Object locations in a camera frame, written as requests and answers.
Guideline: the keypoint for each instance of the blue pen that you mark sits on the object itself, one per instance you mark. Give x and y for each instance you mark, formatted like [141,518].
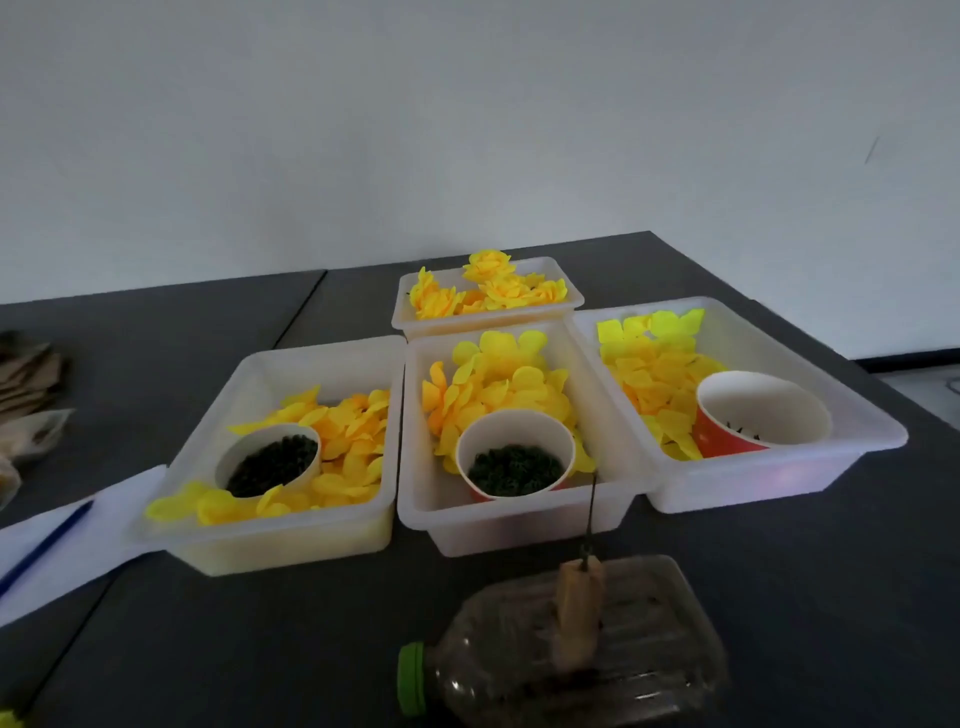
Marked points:
[45,549]

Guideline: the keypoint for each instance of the white paper sheet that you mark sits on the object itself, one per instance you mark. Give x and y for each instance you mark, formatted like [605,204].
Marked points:
[97,517]

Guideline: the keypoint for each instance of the pile of orange-yellow petals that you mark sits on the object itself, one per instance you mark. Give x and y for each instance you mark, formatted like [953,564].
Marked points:
[345,442]

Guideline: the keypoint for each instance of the green bottle cap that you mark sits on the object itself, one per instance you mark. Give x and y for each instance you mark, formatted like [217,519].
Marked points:
[411,679]

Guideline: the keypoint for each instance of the clear plastic bottle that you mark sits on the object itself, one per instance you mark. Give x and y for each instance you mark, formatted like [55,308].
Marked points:
[637,660]

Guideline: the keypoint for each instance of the pile of bright yellow petals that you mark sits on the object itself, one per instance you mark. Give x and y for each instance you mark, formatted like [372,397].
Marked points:
[652,375]

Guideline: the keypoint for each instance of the white paper cup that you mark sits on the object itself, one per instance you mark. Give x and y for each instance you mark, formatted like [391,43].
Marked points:
[240,455]

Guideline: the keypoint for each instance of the small white plastic tray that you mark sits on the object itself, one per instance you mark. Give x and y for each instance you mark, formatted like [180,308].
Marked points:
[442,324]

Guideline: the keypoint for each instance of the dark green beads heap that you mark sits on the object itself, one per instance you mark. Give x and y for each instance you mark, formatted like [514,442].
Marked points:
[274,463]
[516,470]

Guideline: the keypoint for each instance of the stack of brown cardboard pieces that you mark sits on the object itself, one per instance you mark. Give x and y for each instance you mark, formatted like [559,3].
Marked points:
[26,379]

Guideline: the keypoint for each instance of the clear plastic bag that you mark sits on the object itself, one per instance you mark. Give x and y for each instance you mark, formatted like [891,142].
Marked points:
[34,435]

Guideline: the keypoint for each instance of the large red paper cup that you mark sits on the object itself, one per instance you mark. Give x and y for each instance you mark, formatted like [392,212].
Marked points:
[757,409]

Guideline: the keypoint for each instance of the pile of yellow fabric flowers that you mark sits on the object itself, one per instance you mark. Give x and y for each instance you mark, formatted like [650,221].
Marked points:
[495,289]

